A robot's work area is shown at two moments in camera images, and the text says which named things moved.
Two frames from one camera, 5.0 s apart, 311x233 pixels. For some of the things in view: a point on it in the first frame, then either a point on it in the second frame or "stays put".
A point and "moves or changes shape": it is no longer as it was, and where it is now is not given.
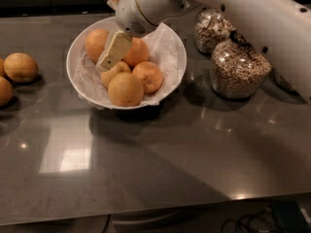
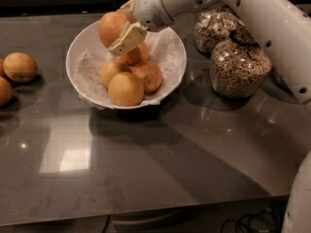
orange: [94, 43] moves or changes shape
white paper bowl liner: [164, 49] stays put
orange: [107, 76] stays put
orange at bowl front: [124, 89] stays put
